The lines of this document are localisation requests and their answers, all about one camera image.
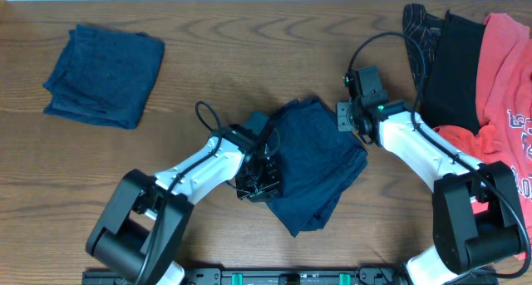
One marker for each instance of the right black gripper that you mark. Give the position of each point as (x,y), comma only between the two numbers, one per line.
(343,125)

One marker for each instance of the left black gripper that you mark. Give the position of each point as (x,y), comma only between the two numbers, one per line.
(273,187)

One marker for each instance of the dark blue shorts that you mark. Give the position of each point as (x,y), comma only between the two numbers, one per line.
(317,163)
(104,77)

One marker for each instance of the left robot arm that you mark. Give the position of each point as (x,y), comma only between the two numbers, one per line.
(141,227)

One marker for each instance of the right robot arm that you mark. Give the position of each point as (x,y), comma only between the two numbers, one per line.
(477,217)

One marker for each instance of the black orange patterned garment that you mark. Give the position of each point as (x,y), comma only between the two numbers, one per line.
(425,30)

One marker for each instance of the red printed t-shirt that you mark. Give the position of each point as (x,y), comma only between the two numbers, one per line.
(503,104)

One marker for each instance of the folded dark blue shorts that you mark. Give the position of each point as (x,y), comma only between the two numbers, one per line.
(104,77)

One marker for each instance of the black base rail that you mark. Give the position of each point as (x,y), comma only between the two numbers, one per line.
(214,276)

